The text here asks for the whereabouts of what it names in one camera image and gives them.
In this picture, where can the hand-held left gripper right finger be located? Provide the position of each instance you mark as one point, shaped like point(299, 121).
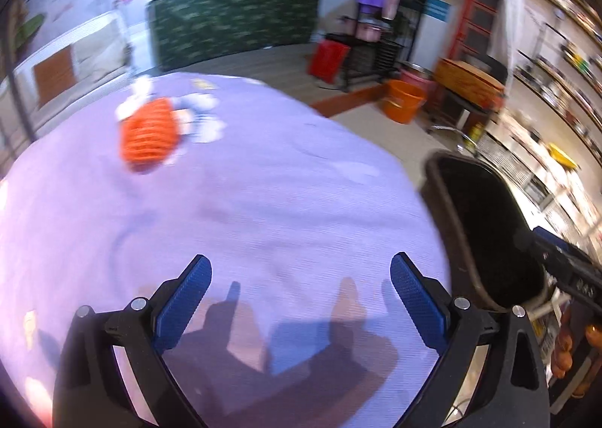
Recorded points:
point(418, 301)

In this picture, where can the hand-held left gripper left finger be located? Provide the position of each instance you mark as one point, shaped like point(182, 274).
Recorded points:
point(183, 301)

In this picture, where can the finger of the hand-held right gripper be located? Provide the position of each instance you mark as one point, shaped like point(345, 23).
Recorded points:
point(564, 268)
point(559, 240)

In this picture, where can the black trash bin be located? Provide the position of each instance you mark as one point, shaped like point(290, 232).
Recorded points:
point(489, 230)

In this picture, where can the orange foam fruit net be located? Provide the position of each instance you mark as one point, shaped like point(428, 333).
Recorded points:
point(148, 136)

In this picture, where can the person's right hand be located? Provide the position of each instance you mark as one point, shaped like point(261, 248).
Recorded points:
point(562, 353)

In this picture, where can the wooden counter with drawers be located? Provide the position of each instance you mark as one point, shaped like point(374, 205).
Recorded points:
point(526, 160)

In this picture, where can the purple floral bed sheet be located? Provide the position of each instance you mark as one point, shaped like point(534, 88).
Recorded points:
point(258, 197)

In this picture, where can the yellow bottle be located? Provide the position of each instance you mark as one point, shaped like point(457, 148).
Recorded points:
point(479, 134)

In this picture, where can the orange bucket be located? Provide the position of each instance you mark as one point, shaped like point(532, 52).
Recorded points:
point(402, 103)

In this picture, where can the pink bucket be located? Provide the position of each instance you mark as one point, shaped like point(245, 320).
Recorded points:
point(423, 82)

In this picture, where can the white crumpled tissue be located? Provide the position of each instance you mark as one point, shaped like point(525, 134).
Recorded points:
point(141, 89)

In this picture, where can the steel basin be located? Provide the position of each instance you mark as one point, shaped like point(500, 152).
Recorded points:
point(416, 68)

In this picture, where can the white hanging apron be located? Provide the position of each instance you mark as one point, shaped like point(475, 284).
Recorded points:
point(512, 5)

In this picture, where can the black metal rack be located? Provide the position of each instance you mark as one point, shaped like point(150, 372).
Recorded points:
point(376, 61)

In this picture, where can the red ladder shelf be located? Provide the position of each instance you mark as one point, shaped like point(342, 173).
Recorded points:
point(475, 0)

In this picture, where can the red bag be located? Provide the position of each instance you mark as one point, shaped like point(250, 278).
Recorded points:
point(329, 61)

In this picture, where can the white cushioned swing seat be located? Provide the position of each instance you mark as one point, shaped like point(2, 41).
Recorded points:
point(94, 47)

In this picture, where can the pink pot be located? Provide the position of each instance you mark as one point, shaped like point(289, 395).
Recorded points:
point(369, 30)

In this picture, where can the green patterned mattress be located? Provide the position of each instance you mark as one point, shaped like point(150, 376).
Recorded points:
point(235, 23)

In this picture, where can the wall shelves of products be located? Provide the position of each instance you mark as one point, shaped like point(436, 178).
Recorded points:
point(569, 61)

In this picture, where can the blue wall sign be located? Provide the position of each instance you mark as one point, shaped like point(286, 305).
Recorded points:
point(437, 10)

